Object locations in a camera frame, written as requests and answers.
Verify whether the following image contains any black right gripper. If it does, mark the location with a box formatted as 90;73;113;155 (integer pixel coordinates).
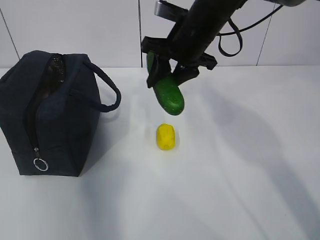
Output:
141;24;217;88

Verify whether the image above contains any green cucumber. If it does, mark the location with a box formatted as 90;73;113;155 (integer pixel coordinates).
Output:
146;51;185;116

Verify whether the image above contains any yellow lemon-shaped fruit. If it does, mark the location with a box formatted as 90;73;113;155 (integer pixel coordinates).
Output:
156;123;176;151

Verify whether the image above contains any navy blue lunch bag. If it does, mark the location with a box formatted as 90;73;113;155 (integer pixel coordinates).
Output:
0;50;122;177

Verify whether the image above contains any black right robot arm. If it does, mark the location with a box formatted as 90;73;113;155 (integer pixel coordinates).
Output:
141;0;245;88

